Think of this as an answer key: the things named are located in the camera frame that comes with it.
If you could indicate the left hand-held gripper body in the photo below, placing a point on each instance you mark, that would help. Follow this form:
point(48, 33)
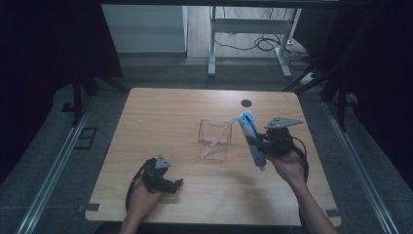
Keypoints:
point(156, 174)

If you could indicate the aluminium floor rail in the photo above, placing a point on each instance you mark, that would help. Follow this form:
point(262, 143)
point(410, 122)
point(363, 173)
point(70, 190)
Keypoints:
point(53, 169)
point(357, 169)

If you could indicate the blue and white toothpaste tube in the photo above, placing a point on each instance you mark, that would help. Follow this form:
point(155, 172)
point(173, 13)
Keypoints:
point(251, 130)

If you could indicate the clear plastic cup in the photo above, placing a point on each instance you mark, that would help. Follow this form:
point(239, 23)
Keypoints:
point(214, 139)

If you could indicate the person's left hand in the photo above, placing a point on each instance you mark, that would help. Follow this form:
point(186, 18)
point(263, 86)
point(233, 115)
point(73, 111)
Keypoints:
point(142, 201)

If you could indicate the pink toothbrush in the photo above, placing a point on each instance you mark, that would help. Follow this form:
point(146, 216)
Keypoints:
point(220, 136)

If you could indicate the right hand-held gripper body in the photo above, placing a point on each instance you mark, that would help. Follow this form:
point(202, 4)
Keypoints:
point(277, 139)

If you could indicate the white cabinet panel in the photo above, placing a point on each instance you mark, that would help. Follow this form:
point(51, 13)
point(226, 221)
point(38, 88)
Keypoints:
point(144, 29)

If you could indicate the person's right hand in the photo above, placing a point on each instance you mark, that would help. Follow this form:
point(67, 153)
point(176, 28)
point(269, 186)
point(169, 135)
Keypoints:
point(289, 167)

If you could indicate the white metal desk frame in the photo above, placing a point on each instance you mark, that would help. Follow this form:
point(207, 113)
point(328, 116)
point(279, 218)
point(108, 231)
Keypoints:
point(250, 25)

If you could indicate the white power strip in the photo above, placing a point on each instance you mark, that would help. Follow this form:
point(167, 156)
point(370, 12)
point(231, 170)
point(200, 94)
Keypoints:
point(307, 78)

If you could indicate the black table grommet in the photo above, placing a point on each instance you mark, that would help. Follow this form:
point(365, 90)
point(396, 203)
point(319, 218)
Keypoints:
point(246, 103)

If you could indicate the black metal stand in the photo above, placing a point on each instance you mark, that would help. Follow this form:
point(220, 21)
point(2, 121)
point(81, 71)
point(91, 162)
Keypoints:
point(341, 104)
point(77, 97)

